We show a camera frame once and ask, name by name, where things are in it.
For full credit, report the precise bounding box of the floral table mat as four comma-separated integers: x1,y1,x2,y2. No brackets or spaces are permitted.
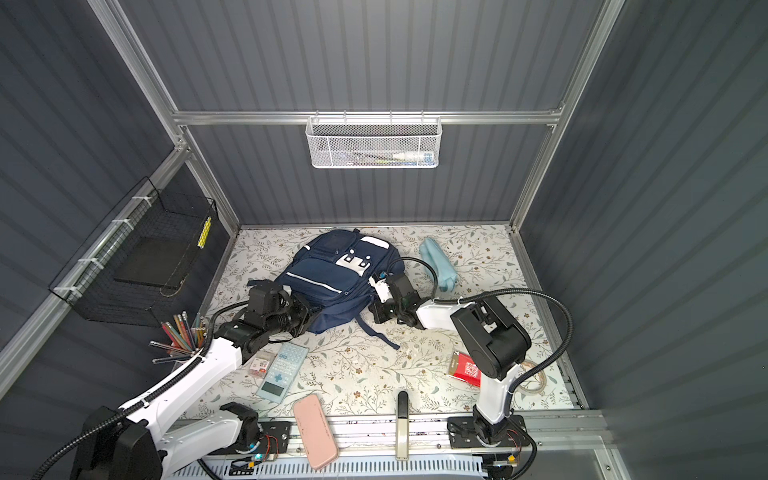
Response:
160,223,577,420

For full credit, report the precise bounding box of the coloured pencils cup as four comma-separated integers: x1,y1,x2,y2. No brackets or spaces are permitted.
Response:
149,311,208,365

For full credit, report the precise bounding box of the red card box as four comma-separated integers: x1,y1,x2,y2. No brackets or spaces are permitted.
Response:
448,351,482,387

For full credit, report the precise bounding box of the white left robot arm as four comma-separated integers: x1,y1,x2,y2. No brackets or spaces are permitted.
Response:
32,280,320,479

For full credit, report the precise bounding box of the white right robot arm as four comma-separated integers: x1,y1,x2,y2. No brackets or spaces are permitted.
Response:
369,268,574,447

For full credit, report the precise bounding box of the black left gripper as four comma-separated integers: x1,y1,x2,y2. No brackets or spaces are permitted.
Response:
265,292,323,338

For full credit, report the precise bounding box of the light blue calculator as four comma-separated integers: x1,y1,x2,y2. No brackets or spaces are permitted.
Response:
256,343,309,404

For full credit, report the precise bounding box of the roll of clear tape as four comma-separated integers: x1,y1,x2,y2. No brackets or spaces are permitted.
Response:
516,360,548,395

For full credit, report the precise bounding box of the black handled metal tool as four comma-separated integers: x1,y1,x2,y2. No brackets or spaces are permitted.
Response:
395,390,409,461

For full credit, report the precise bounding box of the black wire wall basket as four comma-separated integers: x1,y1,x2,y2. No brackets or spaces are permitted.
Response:
49,184,220,327

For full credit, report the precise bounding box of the white wire mesh basket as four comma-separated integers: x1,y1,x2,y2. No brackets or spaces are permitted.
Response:
305,115,443,169

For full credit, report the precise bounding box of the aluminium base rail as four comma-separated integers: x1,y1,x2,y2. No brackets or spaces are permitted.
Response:
122,410,613,463

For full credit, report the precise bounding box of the light blue pencil pouch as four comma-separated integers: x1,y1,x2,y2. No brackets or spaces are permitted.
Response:
419,237,458,292

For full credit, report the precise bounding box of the navy blue student backpack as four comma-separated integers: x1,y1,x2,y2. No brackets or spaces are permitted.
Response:
276,229,405,350

